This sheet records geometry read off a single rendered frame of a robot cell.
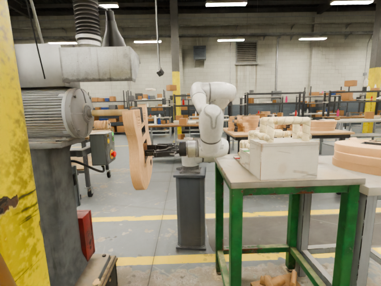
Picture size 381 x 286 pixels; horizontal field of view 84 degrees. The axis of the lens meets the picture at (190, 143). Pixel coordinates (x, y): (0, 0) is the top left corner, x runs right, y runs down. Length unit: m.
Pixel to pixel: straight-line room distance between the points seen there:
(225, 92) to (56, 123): 1.01
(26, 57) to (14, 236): 1.07
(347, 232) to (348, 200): 0.17
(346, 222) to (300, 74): 12.80
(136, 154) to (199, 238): 1.30
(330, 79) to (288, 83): 2.39
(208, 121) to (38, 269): 0.75
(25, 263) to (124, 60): 0.84
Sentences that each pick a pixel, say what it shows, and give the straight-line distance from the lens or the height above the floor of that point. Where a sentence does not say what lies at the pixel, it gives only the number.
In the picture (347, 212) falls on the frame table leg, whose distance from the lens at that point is 1.29.
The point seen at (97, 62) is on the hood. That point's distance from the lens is 1.04.
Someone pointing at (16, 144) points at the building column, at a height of 1.23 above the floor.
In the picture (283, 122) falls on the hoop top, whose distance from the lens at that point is 1.02.
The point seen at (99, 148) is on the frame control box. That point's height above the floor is 1.03.
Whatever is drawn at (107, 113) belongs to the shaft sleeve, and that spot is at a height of 1.25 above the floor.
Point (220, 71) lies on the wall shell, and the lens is 12.42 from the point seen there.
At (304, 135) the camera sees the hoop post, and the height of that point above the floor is 1.13.
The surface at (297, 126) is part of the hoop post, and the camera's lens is 1.15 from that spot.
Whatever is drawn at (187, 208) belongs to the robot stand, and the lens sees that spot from 1.94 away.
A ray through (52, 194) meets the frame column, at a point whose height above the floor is 0.85.
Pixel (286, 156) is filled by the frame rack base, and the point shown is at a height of 1.04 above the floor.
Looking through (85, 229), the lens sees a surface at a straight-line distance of 1.57.
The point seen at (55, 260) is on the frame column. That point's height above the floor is 0.49.
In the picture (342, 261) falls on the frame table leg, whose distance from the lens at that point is 1.41.
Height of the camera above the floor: 1.26
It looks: 9 degrees down
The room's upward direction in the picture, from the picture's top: 1 degrees counter-clockwise
